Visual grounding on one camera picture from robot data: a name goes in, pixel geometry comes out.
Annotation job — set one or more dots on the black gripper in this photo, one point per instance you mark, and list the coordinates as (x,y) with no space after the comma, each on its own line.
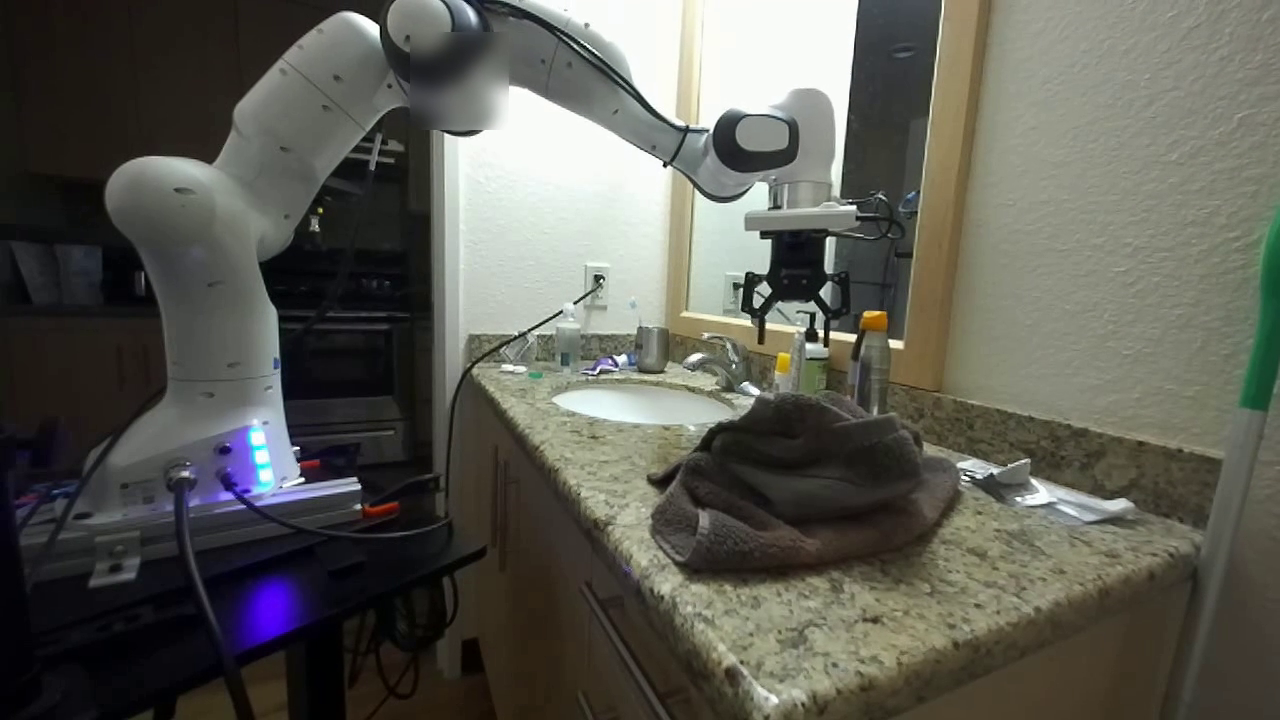
(800,267)

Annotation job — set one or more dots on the small white yellow-capped bottle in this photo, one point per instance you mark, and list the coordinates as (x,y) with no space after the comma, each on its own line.
(782,375)

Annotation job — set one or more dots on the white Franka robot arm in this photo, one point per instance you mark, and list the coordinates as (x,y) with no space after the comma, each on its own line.
(213,267)

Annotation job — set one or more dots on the green pump soap bottle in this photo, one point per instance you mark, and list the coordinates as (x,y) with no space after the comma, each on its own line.
(817,369)

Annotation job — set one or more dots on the chrome faucet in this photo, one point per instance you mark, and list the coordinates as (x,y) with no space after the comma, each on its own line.
(721,362)

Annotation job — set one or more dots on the metal cup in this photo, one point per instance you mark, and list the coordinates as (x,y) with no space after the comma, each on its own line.
(648,348)

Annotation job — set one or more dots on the dark crumpled towel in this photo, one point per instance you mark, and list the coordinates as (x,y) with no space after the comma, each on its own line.
(800,480)

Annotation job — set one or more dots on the white oval sink basin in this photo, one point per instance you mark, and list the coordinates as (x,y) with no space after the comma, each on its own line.
(640,401)

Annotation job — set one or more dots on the purple packet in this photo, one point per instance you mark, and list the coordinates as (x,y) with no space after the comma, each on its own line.
(604,367)

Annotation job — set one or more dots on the wood-framed mirror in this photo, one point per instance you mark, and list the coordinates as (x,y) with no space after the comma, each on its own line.
(907,104)

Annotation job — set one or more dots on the clear solution bottle white cap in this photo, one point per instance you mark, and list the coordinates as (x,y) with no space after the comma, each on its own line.
(569,340)

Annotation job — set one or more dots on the crumpled plastic wrapper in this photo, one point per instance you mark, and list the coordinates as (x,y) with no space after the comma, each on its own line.
(1052,493)

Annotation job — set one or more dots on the black shelf rack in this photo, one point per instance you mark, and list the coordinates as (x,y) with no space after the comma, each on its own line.
(363,346)

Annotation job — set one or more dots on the orange clamp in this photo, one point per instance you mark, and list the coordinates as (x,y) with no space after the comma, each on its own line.
(382,508)

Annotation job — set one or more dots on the wooden vanity cabinet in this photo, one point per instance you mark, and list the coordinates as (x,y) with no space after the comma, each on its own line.
(1094,666)

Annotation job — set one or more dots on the black robot cart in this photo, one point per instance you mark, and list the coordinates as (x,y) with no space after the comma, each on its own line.
(264,607)

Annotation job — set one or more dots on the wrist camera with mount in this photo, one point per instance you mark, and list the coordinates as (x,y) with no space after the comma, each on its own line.
(883,222)

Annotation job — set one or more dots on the white wall outlet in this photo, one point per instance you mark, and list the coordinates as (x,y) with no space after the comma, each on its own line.
(599,281)

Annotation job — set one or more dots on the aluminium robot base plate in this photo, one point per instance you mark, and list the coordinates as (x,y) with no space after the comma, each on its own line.
(264,515)

